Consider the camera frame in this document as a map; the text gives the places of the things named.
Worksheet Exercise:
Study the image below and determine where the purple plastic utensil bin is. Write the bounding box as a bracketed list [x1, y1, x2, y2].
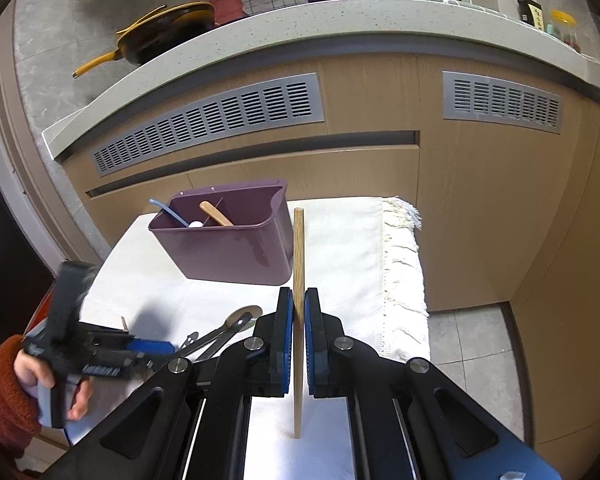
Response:
[149, 179, 294, 286]

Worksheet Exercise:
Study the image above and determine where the dark sauce bottle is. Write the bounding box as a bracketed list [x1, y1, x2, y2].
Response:
[517, 0, 544, 30]

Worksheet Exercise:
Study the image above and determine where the long grey vent grille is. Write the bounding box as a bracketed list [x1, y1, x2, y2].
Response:
[91, 73, 324, 177]

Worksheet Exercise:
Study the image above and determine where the grey kitchen countertop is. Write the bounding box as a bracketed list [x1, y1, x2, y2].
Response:
[42, 0, 600, 162]

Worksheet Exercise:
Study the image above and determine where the red sleeve forearm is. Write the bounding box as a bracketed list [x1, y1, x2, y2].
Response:
[0, 335, 41, 458]

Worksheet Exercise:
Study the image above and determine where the person's left hand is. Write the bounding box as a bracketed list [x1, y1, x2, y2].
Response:
[12, 350, 93, 420]

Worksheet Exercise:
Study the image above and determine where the white fringed tablecloth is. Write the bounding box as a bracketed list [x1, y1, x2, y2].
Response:
[54, 195, 432, 480]

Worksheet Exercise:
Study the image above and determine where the yellow lid jar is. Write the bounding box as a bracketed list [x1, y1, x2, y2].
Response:
[550, 9, 581, 52]

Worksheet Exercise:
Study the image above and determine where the small grey vent grille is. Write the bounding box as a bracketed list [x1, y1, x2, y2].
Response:
[442, 70, 564, 134]

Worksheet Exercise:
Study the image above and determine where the large steel spoon black handle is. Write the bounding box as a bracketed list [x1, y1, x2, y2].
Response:
[192, 306, 262, 362]

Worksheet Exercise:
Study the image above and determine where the yellow handled frying pan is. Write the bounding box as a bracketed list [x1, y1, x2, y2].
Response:
[72, 1, 215, 79]

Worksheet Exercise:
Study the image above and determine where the blue plastic spoon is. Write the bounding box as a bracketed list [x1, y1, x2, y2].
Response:
[148, 198, 189, 228]

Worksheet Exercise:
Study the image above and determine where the wooden spoon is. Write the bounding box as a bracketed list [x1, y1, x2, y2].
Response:
[199, 200, 233, 226]

